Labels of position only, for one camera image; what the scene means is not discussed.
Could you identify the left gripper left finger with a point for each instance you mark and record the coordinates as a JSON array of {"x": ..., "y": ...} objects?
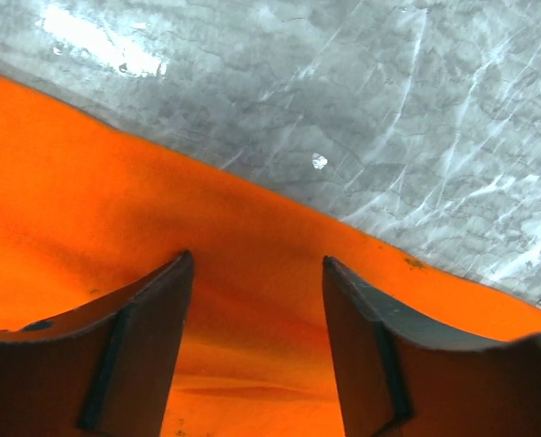
[{"x": 102, "y": 369}]

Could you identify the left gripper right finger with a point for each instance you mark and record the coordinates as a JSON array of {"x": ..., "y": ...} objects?
[{"x": 399, "y": 372}]

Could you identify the orange t shirt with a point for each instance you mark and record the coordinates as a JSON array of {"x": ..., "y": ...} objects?
[{"x": 85, "y": 209}]

